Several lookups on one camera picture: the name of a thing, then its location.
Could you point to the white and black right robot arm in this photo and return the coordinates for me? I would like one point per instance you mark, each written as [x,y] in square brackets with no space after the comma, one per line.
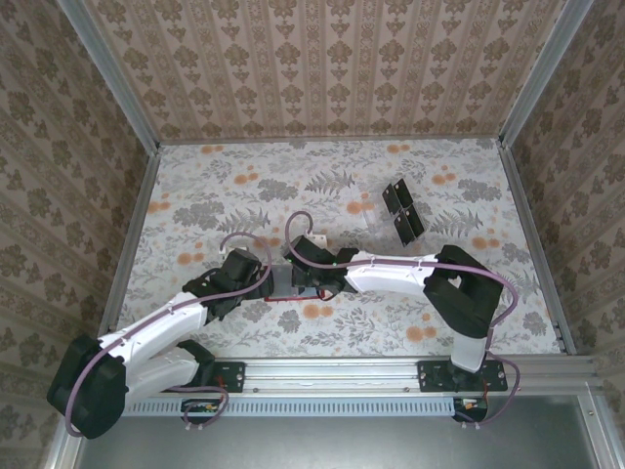
[386,273]

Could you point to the aluminium frame post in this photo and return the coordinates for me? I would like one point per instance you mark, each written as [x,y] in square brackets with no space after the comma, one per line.
[113,78]
[543,73]

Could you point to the small black connector board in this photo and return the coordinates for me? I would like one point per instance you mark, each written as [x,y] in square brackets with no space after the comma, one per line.
[200,406]
[471,406]

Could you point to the long aluminium base rail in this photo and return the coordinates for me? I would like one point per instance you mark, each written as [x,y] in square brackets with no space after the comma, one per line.
[332,373]

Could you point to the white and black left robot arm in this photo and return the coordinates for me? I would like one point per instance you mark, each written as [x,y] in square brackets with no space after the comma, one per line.
[156,332]

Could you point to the black credit card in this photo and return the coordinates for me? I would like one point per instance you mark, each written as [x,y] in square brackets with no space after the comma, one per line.
[415,222]
[403,190]
[390,199]
[404,230]

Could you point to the aluminium table edge rail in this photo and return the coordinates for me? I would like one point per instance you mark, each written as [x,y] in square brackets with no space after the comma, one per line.
[534,244]
[136,220]

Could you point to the grey metal panel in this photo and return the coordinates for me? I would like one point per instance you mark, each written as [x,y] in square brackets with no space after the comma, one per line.
[342,444]

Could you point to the red leather card holder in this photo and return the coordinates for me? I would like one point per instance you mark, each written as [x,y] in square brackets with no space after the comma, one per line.
[285,283]

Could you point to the floral patterned table cover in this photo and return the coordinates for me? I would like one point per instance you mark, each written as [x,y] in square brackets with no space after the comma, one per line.
[220,171]

